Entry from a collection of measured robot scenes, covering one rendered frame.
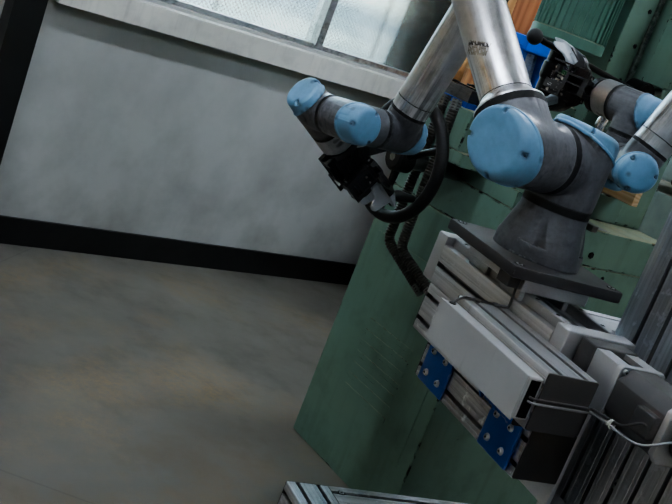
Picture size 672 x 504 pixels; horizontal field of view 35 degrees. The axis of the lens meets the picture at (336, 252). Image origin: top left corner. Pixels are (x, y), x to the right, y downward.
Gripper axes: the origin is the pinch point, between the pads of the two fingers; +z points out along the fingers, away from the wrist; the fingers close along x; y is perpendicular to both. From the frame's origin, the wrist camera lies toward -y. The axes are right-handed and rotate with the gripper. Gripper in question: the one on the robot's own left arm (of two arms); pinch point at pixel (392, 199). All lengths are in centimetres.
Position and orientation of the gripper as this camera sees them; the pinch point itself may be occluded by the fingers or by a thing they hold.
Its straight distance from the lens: 223.1
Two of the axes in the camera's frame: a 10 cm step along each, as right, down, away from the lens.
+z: 4.8, 5.9, 6.4
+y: -7.0, 7.0, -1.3
